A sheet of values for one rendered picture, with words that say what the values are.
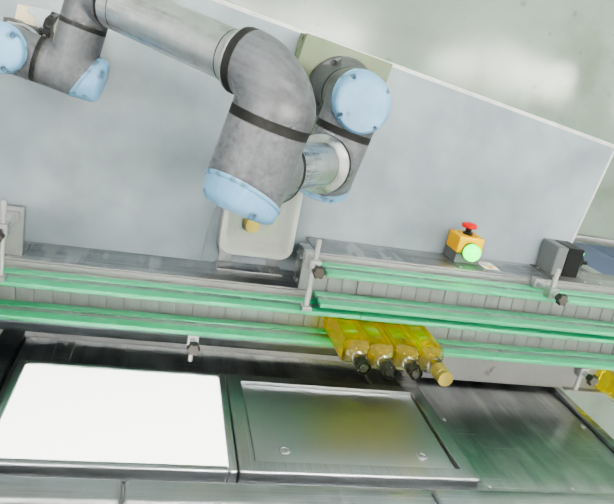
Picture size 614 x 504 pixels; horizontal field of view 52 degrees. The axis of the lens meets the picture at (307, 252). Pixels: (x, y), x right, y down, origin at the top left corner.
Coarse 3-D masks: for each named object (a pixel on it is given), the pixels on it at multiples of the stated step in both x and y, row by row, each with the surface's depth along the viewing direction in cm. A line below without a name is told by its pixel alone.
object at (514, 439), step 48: (0, 336) 145; (48, 336) 151; (96, 336) 153; (144, 336) 158; (0, 384) 129; (384, 384) 157; (432, 384) 164; (480, 384) 170; (480, 432) 146; (528, 432) 150; (576, 432) 154; (0, 480) 99; (48, 480) 101; (96, 480) 103; (480, 480) 126; (528, 480) 131; (576, 480) 135
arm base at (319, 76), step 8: (336, 56) 137; (344, 56) 137; (320, 64) 137; (328, 64) 136; (336, 64) 137; (344, 64) 133; (352, 64) 133; (360, 64) 136; (312, 72) 138; (320, 72) 135; (328, 72) 133; (312, 80) 136; (320, 80) 134; (320, 88) 133; (320, 96) 133; (320, 104) 135
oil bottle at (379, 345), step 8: (360, 320) 147; (368, 328) 144; (376, 328) 145; (368, 336) 140; (376, 336) 140; (384, 336) 141; (376, 344) 136; (384, 344) 137; (376, 352) 135; (384, 352) 135; (392, 352) 136; (368, 360) 137; (376, 360) 135; (392, 360) 136; (376, 368) 136
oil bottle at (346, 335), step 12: (324, 324) 152; (336, 324) 142; (348, 324) 142; (336, 336) 141; (348, 336) 136; (360, 336) 137; (336, 348) 140; (348, 348) 134; (360, 348) 134; (348, 360) 134
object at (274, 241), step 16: (288, 208) 152; (224, 224) 145; (240, 224) 153; (272, 224) 155; (288, 224) 151; (224, 240) 146; (240, 240) 154; (256, 240) 155; (272, 240) 156; (288, 240) 150; (256, 256) 149; (272, 256) 150
